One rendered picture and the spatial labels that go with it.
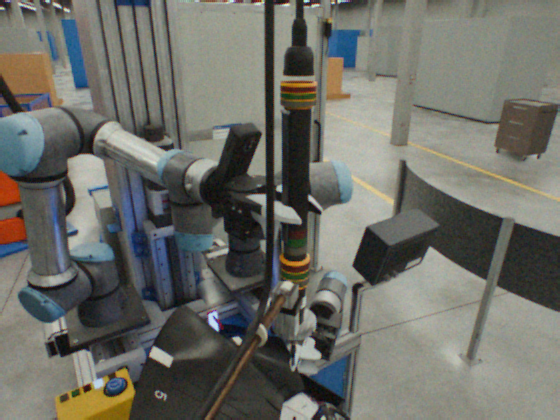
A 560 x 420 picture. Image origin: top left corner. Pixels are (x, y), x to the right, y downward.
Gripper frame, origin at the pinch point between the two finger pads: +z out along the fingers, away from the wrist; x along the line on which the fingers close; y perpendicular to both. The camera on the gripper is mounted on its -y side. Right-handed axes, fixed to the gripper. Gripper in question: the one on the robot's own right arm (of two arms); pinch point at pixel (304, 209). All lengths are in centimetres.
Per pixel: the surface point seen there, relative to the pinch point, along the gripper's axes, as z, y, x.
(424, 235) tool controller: -17, 40, -79
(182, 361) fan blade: -7.1, 20.5, 16.7
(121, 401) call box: -37, 53, 19
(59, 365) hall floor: -187, 160, 14
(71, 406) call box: -43, 53, 28
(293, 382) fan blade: -6.7, 41.5, -5.3
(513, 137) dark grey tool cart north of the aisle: -152, 128, -668
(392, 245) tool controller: -20, 38, -63
